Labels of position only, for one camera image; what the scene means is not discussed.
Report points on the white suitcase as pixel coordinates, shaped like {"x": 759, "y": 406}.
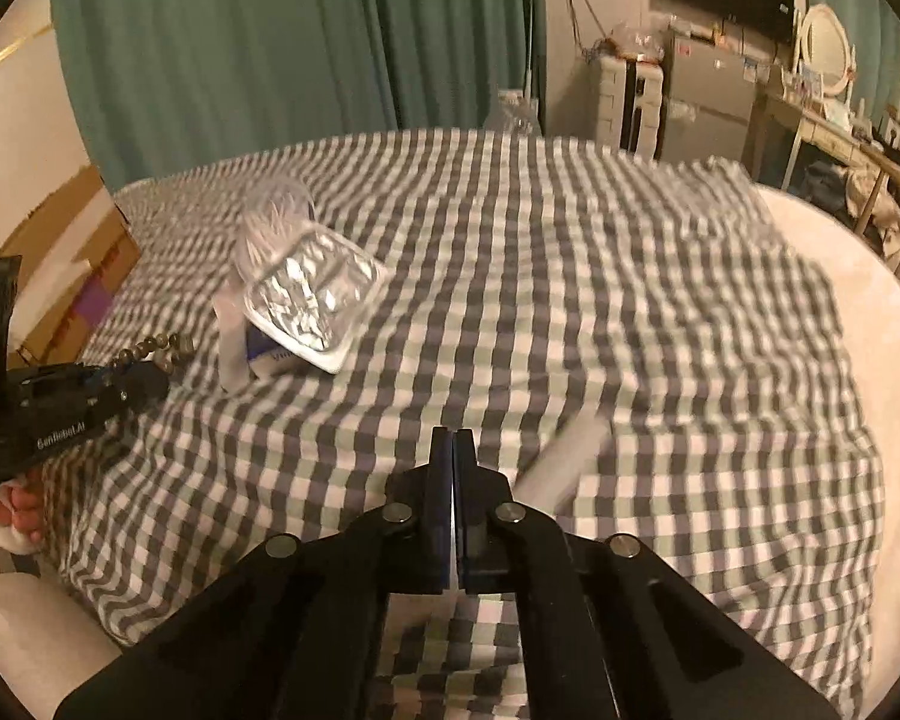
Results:
{"x": 628, "y": 104}

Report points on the grey mini fridge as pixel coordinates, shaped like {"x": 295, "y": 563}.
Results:
{"x": 708, "y": 101}

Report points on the person left hand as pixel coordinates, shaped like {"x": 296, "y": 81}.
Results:
{"x": 22, "y": 509}

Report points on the white dressing table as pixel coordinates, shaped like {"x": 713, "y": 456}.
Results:
{"x": 772, "y": 116}

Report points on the white oval vanity mirror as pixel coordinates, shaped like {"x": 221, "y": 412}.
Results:
{"x": 826, "y": 49}

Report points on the checkered grey white bedsheet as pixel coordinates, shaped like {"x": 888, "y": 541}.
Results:
{"x": 530, "y": 281}

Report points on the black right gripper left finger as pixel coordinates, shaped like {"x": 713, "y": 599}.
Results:
{"x": 294, "y": 629}

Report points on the green curtain large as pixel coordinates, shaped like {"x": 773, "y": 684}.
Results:
{"x": 163, "y": 86}

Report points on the brown cardboard box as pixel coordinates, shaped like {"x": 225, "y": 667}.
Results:
{"x": 75, "y": 251}

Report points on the clear water jug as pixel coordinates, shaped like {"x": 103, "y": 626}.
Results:
{"x": 515, "y": 113}

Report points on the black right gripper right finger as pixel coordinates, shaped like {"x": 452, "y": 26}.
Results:
{"x": 607, "y": 628}

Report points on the clear plastic cup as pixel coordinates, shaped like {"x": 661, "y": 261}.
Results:
{"x": 275, "y": 207}

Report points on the green curtain by window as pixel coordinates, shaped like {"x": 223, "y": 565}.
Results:
{"x": 874, "y": 29}

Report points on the white paper roll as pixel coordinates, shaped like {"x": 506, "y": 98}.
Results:
{"x": 573, "y": 452}

